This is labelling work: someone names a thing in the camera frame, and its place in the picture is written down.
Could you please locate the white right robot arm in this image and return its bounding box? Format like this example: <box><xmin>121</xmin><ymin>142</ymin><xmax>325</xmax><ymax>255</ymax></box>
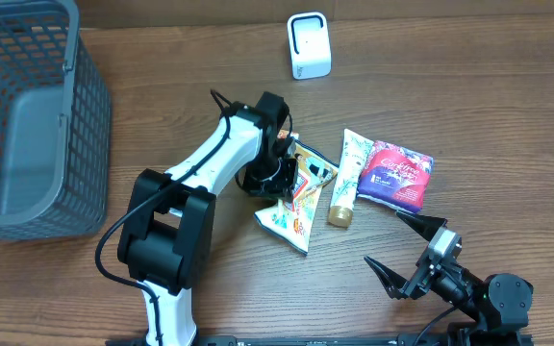
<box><xmin>365</xmin><ymin>210</ymin><xmax>534</xmax><ymax>345</ymax></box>

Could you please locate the grey plastic mesh basket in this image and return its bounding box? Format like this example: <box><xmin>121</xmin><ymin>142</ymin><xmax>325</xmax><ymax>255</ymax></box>
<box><xmin>0</xmin><ymin>0</ymin><xmax>113</xmax><ymax>240</ymax></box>

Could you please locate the white barcode scanner stand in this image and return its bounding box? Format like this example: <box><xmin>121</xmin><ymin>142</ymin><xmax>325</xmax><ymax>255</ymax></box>
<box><xmin>287</xmin><ymin>12</ymin><xmax>332</xmax><ymax>80</ymax></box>

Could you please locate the white Pantene conditioner tube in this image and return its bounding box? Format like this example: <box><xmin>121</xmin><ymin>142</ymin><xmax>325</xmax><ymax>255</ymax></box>
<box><xmin>328</xmin><ymin>129</ymin><xmax>373</xmax><ymax>228</ymax></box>

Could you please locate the red purple pad pack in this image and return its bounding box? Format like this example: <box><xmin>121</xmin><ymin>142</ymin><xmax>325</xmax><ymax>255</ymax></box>
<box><xmin>357</xmin><ymin>140</ymin><xmax>435</xmax><ymax>213</ymax></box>

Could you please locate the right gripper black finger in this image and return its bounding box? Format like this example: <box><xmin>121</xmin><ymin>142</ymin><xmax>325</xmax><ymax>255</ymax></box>
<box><xmin>395</xmin><ymin>210</ymin><xmax>447</xmax><ymax>242</ymax></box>
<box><xmin>364</xmin><ymin>256</ymin><xmax>408</xmax><ymax>299</ymax></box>

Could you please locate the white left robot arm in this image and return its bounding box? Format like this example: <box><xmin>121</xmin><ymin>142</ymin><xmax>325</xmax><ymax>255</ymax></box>
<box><xmin>117</xmin><ymin>91</ymin><xmax>298</xmax><ymax>345</ymax></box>

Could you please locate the yellow wet wipes pack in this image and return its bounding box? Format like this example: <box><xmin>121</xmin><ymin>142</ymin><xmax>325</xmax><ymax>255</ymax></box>
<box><xmin>254</xmin><ymin>140</ymin><xmax>339</xmax><ymax>255</ymax></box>

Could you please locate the small orange snack packet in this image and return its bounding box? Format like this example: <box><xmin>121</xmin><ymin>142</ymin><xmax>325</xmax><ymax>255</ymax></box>
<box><xmin>277</xmin><ymin>130</ymin><xmax>299</xmax><ymax>139</ymax></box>

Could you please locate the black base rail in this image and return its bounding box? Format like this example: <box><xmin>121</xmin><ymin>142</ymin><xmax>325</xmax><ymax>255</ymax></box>
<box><xmin>106</xmin><ymin>334</ymin><xmax>536</xmax><ymax>346</ymax></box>

